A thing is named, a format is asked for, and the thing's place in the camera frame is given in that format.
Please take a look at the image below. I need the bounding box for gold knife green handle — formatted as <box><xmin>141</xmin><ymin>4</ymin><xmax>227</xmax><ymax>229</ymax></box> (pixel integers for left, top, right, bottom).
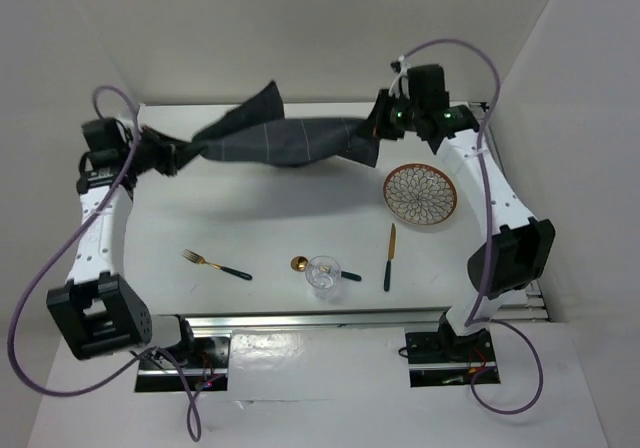
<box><xmin>383</xmin><ymin>223</ymin><xmax>397</xmax><ymax>292</ymax></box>

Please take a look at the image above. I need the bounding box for dark grey checked napkin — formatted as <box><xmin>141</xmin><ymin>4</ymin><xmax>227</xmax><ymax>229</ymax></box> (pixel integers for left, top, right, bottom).
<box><xmin>170</xmin><ymin>82</ymin><xmax>379</xmax><ymax>168</ymax></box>

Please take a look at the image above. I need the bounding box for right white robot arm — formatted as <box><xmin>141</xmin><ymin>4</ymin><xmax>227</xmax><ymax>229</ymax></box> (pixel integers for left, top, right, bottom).
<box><xmin>362</xmin><ymin>59</ymin><xmax>555</xmax><ymax>360</ymax></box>

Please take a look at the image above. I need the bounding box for aluminium right side rail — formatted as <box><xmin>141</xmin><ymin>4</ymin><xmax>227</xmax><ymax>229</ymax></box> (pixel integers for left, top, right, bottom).
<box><xmin>464</xmin><ymin>102</ymin><xmax>555</xmax><ymax>318</ymax></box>

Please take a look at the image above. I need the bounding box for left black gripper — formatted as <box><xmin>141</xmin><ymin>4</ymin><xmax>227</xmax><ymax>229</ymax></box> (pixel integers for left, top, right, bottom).
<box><xmin>119</xmin><ymin>125</ymin><xmax>205</xmax><ymax>177</ymax></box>

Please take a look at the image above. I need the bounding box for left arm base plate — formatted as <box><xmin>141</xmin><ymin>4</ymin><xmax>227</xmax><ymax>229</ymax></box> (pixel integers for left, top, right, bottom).
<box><xmin>134</xmin><ymin>334</ymin><xmax>231</xmax><ymax>393</ymax></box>

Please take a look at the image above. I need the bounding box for aluminium rail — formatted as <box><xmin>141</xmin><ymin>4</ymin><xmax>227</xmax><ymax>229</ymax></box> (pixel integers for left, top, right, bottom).
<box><xmin>184</xmin><ymin>309</ymin><xmax>443</xmax><ymax>330</ymax></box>
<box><xmin>464</xmin><ymin>102</ymin><xmax>555</xmax><ymax>318</ymax></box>

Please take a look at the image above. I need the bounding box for floral patterned ceramic plate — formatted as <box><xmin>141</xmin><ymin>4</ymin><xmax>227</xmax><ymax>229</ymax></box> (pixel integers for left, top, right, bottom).
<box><xmin>382</xmin><ymin>163</ymin><xmax>458</xmax><ymax>226</ymax></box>

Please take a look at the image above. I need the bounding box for aluminium front rail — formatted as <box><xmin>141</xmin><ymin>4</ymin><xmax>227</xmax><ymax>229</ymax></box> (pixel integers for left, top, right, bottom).
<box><xmin>184</xmin><ymin>309</ymin><xmax>443</xmax><ymax>330</ymax></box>

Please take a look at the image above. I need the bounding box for gold spoon green handle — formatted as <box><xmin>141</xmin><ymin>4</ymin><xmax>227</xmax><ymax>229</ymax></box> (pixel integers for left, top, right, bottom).
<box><xmin>290</xmin><ymin>256</ymin><xmax>362</xmax><ymax>282</ymax></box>

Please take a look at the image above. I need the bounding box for gold fork green handle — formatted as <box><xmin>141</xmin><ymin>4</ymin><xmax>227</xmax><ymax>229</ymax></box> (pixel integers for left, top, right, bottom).
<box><xmin>182</xmin><ymin>249</ymin><xmax>253</xmax><ymax>281</ymax></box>

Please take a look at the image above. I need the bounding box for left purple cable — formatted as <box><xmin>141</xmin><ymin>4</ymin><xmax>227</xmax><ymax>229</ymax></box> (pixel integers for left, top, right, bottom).
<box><xmin>5</xmin><ymin>85</ymin><xmax>214</xmax><ymax>442</ymax></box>

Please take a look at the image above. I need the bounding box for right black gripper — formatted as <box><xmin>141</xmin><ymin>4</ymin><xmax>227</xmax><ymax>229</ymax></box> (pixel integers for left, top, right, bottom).
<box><xmin>357</xmin><ymin>88</ymin><xmax>422</xmax><ymax>141</ymax></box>

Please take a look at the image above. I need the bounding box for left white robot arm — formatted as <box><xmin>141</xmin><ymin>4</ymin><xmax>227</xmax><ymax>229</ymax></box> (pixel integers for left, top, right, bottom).
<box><xmin>46</xmin><ymin>118</ymin><xmax>198</xmax><ymax>367</ymax></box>

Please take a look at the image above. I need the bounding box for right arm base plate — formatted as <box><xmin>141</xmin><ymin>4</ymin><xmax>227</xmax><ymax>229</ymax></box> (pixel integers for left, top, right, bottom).
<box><xmin>397</xmin><ymin>324</ymin><xmax>501</xmax><ymax>388</ymax></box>

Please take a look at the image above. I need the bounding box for clear drinking glass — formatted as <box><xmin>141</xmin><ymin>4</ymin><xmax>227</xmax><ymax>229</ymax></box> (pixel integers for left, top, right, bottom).
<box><xmin>304</xmin><ymin>256</ymin><xmax>342</xmax><ymax>304</ymax></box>

